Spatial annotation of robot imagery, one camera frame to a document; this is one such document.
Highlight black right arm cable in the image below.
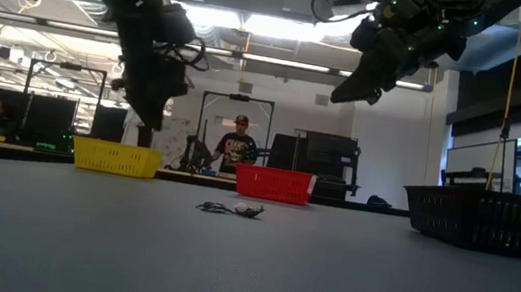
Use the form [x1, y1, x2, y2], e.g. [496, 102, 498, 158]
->
[307, 0, 380, 30]

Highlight black upright stand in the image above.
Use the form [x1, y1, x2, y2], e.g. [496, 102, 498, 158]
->
[492, 116, 515, 193]

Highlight yellow hanging cord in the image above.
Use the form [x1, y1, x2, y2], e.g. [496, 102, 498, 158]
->
[485, 16, 521, 193]

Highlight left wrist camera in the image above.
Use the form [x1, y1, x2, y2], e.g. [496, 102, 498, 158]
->
[155, 0, 202, 48]

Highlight yellow plastic basket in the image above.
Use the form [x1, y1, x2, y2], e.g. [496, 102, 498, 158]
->
[69, 135, 166, 182]

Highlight black table frame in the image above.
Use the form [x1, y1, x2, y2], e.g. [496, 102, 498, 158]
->
[0, 141, 414, 218]

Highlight grey ceiling air unit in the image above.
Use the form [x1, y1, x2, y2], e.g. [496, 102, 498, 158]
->
[280, 0, 334, 20]

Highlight white board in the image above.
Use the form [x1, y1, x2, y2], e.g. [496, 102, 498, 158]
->
[150, 112, 201, 171]

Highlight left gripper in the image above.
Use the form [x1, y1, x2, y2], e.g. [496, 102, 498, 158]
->
[106, 36, 195, 135]

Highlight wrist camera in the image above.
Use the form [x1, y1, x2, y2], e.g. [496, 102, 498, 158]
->
[155, 0, 202, 48]
[348, 15, 384, 55]

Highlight long ceiling light strip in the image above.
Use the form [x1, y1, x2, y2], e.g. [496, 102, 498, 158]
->
[185, 43, 427, 92]

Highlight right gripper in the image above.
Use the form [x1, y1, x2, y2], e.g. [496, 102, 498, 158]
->
[330, 13, 468, 120]

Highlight white hanging coat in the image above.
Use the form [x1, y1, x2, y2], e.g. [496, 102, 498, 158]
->
[120, 106, 145, 147]

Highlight bright ceiling light panel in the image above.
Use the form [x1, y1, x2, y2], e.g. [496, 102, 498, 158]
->
[175, 0, 358, 49]

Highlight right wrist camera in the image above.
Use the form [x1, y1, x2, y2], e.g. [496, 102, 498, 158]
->
[348, 15, 384, 55]

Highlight black chair back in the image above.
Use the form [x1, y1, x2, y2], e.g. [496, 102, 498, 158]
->
[266, 131, 299, 172]

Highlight black metal frame rig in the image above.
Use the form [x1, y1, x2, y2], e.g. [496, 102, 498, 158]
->
[18, 58, 109, 146]
[190, 89, 277, 183]

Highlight black plastic basket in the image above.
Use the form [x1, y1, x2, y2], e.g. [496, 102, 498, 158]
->
[397, 177, 521, 260]

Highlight small black object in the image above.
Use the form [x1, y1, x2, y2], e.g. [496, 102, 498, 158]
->
[366, 193, 394, 210]

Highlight black equipment cabinet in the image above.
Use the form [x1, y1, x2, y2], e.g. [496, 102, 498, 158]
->
[289, 129, 366, 204]

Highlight red plastic basket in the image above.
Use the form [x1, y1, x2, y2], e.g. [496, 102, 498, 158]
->
[232, 162, 318, 208]

